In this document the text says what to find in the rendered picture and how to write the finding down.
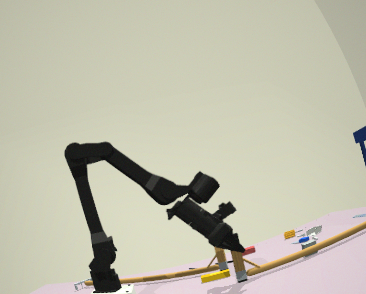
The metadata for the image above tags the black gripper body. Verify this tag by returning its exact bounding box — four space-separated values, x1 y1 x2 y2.
189 209 231 247

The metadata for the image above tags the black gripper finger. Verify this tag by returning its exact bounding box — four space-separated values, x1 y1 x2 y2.
216 227 246 253

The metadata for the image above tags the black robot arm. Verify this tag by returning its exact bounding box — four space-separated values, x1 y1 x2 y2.
64 141 237 293

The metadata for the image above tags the scraper with blue handle and grey blade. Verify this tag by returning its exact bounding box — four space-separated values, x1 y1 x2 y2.
291 237 310 244

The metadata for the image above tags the red rectangular block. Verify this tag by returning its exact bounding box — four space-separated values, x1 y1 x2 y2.
242 246 256 256

